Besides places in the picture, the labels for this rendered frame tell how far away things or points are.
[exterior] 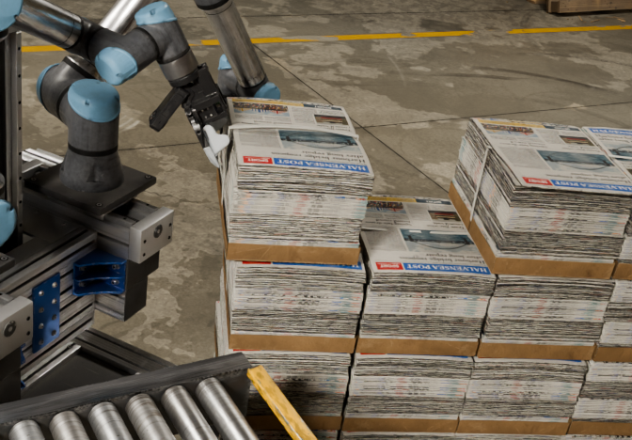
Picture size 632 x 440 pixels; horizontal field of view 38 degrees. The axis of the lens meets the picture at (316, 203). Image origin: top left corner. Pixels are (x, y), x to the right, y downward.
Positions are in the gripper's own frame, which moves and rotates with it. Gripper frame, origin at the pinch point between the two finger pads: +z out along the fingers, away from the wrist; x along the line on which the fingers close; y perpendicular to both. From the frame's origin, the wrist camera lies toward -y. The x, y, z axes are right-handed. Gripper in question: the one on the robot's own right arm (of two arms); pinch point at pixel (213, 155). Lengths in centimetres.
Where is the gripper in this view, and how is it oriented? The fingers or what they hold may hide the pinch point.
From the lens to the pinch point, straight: 205.5
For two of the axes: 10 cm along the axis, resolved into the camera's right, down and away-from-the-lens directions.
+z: 3.7, 7.9, 4.8
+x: -1.3, -4.7, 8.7
